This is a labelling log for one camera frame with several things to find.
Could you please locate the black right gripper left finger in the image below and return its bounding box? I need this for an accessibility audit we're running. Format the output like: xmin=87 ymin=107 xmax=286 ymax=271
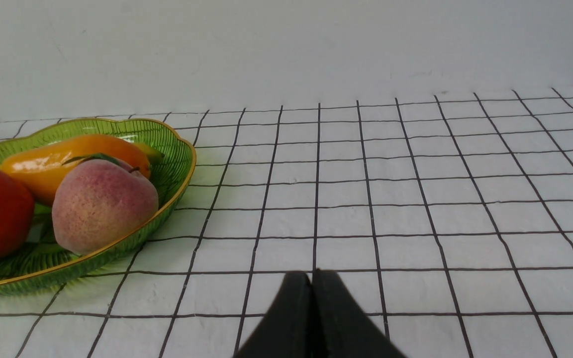
xmin=236 ymin=271 xmax=312 ymax=358

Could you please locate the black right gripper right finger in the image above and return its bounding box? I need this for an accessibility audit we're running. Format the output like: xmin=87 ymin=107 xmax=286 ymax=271
xmin=311 ymin=269 xmax=405 ymax=358

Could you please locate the green glass fruit plate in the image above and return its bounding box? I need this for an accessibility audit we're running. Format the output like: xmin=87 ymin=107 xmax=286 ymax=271
xmin=0 ymin=117 xmax=197 ymax=295

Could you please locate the white black grid tablecloth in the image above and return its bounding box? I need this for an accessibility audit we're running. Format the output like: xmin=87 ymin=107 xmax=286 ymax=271
xmin=0 ymin=88 xmax=573 ymax=358

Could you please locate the pink peach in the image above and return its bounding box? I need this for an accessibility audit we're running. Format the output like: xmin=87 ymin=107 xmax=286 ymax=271
xmin=51 ymin=154 xmax=159 ymax=255

